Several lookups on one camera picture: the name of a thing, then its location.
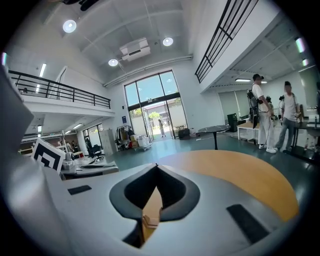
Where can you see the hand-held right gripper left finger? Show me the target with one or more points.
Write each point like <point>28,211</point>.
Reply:
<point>95,212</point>

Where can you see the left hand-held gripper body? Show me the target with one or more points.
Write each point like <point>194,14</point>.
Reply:
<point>48,157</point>

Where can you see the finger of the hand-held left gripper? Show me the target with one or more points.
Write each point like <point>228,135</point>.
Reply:
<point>95,172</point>
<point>110,163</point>

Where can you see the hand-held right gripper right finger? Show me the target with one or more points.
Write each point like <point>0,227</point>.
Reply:
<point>212,225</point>

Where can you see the grey locker cabinet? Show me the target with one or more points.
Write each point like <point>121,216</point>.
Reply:
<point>108,142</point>

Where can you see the clothes rack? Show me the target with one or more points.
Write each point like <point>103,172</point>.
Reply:
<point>123,136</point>

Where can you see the cart with boxes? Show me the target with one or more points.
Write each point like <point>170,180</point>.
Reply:
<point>142,142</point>

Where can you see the round wooden table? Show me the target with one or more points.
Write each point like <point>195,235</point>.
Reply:
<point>237,175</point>

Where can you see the black balcony railing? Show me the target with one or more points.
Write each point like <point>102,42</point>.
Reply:
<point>198,76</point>
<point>73,95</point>

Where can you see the black crate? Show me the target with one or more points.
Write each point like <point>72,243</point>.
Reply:
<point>183,133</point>

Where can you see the glass entrance doors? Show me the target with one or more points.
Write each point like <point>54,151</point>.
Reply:
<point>150,87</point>

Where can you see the ceiling tube light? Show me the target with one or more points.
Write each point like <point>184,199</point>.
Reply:
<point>42,70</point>
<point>242,80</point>
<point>300,45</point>

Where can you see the black marble round table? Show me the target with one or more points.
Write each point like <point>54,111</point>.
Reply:
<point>213,128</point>

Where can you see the round ceiling light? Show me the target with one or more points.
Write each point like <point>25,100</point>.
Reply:
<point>69,26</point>
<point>113,62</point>
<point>168,41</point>

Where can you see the dark cabinet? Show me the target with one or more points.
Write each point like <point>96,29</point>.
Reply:
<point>232,122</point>

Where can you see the white low table wooden top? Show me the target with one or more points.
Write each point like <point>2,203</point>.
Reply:
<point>246,126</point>

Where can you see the white ceiling air conditioner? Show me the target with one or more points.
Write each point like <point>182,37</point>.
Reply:
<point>135,50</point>

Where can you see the black standing desk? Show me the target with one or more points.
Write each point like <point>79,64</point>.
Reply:
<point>307,126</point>

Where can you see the blue wall sign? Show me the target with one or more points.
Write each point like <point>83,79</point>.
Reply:
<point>124,119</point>

